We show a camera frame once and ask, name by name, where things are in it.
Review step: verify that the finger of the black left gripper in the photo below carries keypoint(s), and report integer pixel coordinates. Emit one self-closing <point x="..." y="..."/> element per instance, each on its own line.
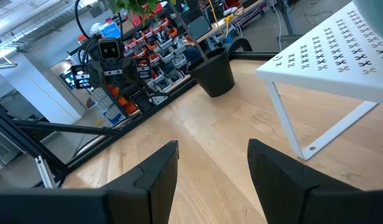
<point x="144" y="68"/>
<point x="80" y="76"/>

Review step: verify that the storage bin rack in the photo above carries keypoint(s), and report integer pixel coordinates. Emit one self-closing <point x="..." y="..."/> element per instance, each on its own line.
<point x="166" y="53"/>

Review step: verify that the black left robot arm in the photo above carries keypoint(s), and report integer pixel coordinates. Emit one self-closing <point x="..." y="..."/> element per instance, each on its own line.
<point x="91" y="51"/>

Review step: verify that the black office chair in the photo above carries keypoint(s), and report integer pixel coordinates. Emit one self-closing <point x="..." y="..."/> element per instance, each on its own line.
<point x="239" y="43"/>

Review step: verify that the blue sign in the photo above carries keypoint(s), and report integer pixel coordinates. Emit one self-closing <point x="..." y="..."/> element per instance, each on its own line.
<point x="110" y="30"/>

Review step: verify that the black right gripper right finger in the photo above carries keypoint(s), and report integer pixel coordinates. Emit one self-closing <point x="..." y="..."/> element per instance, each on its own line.
<point x="278" y="186"/>

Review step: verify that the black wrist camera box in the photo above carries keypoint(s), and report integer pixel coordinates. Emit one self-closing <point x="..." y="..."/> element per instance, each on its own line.
<point x="109" y="49"/>

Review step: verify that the wooden background desk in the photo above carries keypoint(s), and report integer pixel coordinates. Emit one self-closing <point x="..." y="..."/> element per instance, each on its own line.
<point x="238" y="18"/>

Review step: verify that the green artificial plant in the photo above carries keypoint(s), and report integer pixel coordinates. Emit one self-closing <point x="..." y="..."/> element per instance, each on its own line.
<point x="138" y="6"/>

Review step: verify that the black plant pot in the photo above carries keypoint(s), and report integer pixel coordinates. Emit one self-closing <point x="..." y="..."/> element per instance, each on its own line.
<point x="213" y="77"/>

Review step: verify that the blue patterned mini bowl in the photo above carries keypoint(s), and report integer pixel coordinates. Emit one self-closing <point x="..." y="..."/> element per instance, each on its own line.
<point x="375" y="15"/>

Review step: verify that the black aluminium table frame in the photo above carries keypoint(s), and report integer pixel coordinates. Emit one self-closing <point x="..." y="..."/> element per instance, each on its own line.
<point x="69" y="128"/>

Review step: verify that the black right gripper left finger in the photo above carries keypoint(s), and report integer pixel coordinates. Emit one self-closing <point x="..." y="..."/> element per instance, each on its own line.
<point x="160" y="180"/>

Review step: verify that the silver frame bracket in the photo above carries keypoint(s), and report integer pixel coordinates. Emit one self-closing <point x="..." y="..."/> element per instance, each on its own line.
<point x="45" y="172"/>

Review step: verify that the white perforated metal shelf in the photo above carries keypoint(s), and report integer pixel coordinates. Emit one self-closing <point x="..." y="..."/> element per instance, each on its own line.
<point x="319" y="62"/>

